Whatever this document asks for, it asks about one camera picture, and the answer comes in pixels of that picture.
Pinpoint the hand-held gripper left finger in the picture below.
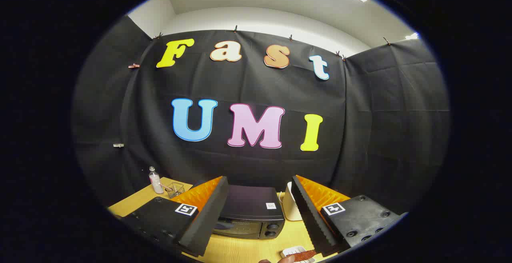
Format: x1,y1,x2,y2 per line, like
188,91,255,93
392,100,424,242
120,176,229,257

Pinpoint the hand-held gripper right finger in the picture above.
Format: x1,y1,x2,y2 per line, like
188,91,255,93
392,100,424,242
291,175,408,257

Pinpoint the reddish brown meat piece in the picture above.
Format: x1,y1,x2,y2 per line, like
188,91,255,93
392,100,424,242
292,249,317,262

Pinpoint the black toaster oven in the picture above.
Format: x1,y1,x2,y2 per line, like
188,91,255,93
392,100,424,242
191,181,285,239

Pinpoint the white pop-up toaster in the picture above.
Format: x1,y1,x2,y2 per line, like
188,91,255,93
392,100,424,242
279,181,302,221

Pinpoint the white rectangular tray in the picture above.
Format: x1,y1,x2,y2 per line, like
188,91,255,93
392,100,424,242
280,246,316,263

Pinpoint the small clear plastic bottle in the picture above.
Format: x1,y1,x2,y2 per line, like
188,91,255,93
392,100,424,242
149,166,164,194

